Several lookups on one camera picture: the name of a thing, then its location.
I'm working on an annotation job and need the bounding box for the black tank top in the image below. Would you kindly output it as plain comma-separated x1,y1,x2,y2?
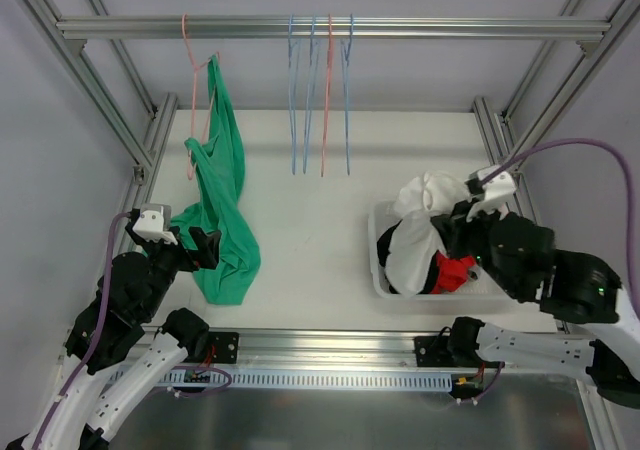
377,218,445,297

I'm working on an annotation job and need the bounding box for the red tank top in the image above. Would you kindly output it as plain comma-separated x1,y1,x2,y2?
432,252,476,294

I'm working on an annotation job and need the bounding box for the white tank top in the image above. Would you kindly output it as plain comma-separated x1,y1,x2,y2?
383,171,474,297

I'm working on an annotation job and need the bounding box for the pink hanger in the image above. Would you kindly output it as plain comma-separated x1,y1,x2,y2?
320,14,334,178
180,13,216,181

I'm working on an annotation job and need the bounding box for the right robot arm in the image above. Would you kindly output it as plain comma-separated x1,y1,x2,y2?
432,212,639,409

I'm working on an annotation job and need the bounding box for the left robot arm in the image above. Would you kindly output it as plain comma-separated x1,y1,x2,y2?
7,227,221,449

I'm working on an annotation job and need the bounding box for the green tank top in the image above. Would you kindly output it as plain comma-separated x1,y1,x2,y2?
172,56,261,306

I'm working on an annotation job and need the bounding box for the white plastic basket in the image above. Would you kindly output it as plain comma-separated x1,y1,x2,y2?
367,200,508,302

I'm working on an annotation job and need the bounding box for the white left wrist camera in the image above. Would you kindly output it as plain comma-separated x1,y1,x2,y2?
126,203,178,246

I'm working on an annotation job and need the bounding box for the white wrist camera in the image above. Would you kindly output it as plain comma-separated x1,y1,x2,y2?
466,165,516,222
126,203,178,246

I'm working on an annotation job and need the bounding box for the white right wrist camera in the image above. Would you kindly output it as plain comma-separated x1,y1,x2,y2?
466,165,516,222

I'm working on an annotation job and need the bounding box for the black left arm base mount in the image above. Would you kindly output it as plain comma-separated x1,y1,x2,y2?
198,331,240,367

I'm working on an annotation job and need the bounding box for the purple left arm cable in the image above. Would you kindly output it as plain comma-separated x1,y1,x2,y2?
29,212,139,450

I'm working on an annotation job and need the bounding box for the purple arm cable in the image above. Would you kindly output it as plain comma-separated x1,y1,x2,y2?
29,212,139,450
482,138,640,321

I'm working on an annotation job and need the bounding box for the white slotted cable duct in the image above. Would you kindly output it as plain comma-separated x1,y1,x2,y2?
156,369,453,393

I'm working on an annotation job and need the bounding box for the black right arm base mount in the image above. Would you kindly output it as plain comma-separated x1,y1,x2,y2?
413,335,456,368

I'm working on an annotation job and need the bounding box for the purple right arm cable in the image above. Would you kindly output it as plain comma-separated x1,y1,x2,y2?
482,138,640,321

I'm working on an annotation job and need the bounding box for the aluminium frame structure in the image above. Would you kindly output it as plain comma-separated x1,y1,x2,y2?
0,0,640,276

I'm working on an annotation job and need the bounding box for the aluminium hanging rail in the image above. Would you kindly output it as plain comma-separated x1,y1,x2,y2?
56,15,612,42

